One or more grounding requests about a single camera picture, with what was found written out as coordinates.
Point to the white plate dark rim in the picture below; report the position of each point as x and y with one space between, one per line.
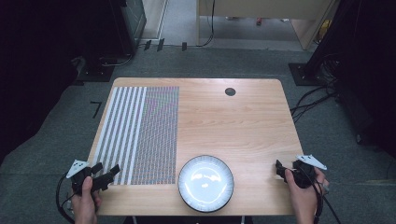
206 211

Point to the striped woven placemat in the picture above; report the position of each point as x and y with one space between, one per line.
146 137

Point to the person's left hand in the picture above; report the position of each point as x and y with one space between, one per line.
84 205

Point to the light wooden cabinet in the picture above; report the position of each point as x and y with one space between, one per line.
267 9

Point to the black stand base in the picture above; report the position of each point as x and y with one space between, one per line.
96 71
303 74

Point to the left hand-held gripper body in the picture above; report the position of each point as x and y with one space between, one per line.
80 179

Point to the dark glass cabinet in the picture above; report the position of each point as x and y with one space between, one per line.
134 21

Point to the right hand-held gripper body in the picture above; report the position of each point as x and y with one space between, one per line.
303 175

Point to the round black table grommet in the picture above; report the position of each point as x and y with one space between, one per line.
230 91

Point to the person's right hand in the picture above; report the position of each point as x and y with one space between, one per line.
303 202

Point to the small red object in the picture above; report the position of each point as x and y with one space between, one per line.
258 21

